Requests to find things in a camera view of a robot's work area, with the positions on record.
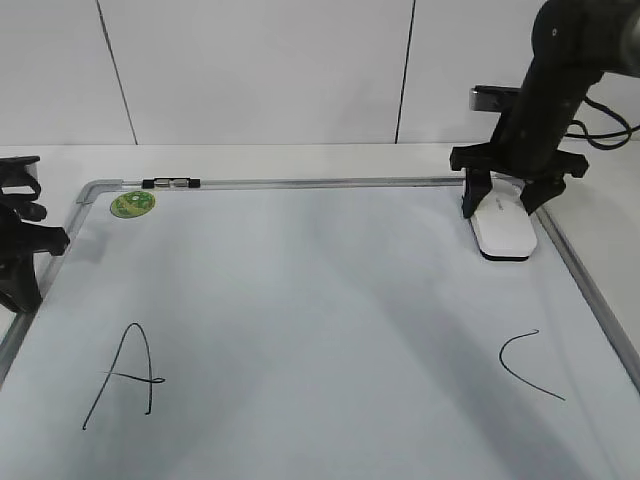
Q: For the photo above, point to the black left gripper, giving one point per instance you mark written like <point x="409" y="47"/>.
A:
<point x="21" y="234"/>

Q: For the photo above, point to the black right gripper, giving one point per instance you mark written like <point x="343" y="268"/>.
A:
<point x="524" y="145"/>

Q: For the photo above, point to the white whiteboard eraser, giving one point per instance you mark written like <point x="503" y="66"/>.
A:
<point x="503" y="229"/>

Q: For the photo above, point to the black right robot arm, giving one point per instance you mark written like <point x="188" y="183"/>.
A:
<point x="574" y="44"/>

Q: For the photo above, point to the green round magnet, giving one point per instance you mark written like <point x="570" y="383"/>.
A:
<point x="132" y="204"/>

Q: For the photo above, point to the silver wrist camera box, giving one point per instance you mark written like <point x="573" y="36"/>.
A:
<point x="489" y="98"/>

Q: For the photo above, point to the white whiteboard with aluminium frame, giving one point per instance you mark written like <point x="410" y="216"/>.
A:
<point x="313" y="330"/>

